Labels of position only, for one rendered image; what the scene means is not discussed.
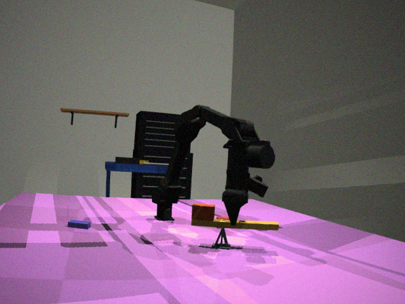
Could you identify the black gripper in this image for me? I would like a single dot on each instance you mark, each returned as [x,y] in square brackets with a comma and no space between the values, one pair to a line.
[234,197]

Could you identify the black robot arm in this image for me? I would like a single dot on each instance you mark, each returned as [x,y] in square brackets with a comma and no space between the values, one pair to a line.
[245,150]

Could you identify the yellow bar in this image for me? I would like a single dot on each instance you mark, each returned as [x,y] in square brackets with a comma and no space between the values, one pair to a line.
[203,215]

